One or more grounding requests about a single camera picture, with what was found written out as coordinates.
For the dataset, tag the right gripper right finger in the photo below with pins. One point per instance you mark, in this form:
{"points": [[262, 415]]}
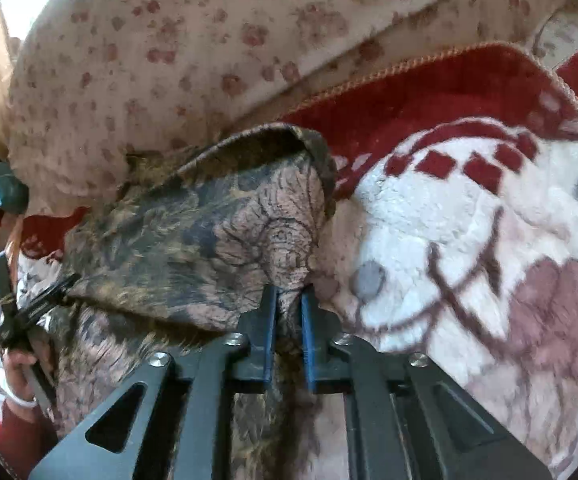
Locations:
{"points": [[405, 417]]}

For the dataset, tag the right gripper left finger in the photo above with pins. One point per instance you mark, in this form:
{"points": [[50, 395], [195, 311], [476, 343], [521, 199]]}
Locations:
{"points": [[171, 418]]}

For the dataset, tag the dark floral patterned garment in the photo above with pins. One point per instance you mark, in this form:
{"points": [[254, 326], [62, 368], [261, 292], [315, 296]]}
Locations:
{"points": [[186, 251]]}

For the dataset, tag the person's left hand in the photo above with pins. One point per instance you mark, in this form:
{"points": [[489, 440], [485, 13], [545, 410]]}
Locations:
{"points": [[18, 364]]}

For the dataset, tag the teal bag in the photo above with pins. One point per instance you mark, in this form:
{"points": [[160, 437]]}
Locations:
{"points": [[14, 193]]}

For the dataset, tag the red white floral blanket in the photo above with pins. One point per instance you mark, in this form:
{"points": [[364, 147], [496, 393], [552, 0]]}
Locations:
{"points": [[455, 232]]}

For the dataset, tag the pink floral pillow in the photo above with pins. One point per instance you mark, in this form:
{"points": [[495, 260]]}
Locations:
{"points": [[98, 80]]}

